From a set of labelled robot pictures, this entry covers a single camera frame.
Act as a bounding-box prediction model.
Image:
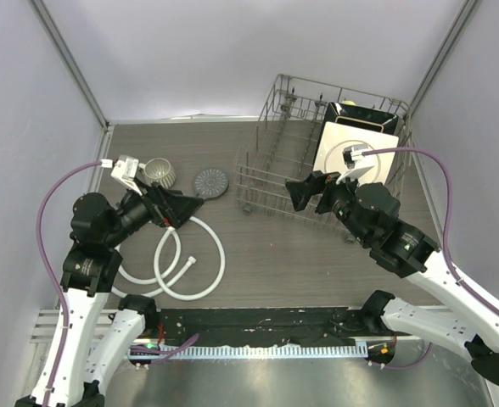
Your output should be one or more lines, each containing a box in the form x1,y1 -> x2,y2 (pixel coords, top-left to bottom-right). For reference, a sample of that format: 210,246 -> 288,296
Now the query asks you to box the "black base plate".
158,307 -> 393,348

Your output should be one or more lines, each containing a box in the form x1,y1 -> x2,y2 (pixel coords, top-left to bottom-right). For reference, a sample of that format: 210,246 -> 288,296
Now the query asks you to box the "grey shower head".
193,167 -> 230,200

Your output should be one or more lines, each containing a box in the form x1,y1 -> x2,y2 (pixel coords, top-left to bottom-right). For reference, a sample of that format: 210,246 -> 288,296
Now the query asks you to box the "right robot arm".
285,171 -> 499,386

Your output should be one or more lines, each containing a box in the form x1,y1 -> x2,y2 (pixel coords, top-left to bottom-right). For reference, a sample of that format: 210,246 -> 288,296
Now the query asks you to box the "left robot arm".
16,184 -> 204,406

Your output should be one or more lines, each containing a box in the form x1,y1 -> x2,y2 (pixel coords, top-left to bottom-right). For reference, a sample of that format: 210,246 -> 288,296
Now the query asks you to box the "white shower hose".
111,215 -> 227,301

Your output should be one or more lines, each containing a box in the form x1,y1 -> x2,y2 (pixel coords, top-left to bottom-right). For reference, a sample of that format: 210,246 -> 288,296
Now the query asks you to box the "black square plate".
322,102 -> 399,136

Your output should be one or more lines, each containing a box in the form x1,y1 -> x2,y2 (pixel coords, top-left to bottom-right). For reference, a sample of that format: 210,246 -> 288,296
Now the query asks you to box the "grey wire dish rack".
234,74 -> 412,243

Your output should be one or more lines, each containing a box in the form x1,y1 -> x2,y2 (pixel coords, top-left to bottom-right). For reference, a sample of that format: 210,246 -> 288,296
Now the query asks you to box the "white square plate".
313,122 -> 399,184

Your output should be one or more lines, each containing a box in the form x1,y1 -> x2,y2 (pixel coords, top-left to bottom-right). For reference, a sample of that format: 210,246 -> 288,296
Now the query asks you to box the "ribbed ceramic mug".
139,158 -> 176,189

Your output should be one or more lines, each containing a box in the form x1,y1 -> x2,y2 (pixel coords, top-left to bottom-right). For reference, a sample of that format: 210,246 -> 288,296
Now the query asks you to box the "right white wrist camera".
336,144 -> 379,184

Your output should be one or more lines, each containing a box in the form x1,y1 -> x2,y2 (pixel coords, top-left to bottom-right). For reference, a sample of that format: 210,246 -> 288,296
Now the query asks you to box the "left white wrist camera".
110,155 -> 143,196

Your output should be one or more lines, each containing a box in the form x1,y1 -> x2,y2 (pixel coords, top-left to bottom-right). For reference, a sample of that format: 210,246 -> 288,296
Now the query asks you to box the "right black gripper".
287,166 -> 373,245

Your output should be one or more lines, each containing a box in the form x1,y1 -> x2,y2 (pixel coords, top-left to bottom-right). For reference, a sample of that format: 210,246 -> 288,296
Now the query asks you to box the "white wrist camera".
336,144 -> 379,184
110,155 -> 143,196

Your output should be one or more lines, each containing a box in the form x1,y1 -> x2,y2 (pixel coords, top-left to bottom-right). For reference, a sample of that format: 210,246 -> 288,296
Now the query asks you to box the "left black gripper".
105,175 -> 204,245

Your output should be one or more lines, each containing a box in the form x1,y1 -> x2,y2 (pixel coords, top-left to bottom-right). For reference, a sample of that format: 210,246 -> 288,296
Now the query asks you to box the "white slotted cable duct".
87,342 -> 369,360

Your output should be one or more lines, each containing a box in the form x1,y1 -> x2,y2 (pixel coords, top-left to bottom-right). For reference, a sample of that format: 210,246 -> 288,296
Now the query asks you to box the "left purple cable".
35,159 -> 115,404

